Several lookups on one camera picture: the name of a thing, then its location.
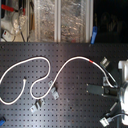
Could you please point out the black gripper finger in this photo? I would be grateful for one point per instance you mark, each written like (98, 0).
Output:
(95, 89)

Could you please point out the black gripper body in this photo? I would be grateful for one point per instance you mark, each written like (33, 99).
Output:
(108, 91)

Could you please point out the silver clip near arm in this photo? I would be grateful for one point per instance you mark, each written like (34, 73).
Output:
(105, 62)

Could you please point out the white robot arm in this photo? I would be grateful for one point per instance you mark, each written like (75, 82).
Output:
(114, 86)

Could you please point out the white connector bottom right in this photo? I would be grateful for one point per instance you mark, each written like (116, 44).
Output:
(106, 121)

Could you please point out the clear plastic bin right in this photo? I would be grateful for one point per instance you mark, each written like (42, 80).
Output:
(73, 20)

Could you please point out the clear plastic bin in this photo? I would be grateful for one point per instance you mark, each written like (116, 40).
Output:
(44, 20)
(73, 20)

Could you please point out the clear plastic bin left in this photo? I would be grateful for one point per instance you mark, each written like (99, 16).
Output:
(44, 20)

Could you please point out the blue object bottom left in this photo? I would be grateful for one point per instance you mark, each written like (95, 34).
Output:
(2, 120)

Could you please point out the red and white clutter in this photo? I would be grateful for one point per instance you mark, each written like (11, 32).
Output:
(15, 20)

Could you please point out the upper grey cable clip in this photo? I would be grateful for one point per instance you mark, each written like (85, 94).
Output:
(53, 91)

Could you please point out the grey cable clip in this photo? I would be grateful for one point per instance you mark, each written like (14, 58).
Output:
(37, 105)
(53, 91)

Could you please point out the lower grey cable clip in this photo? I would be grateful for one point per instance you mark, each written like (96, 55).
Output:
(37, 105)

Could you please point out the blue handle tool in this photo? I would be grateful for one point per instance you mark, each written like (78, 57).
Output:
(94, 34)

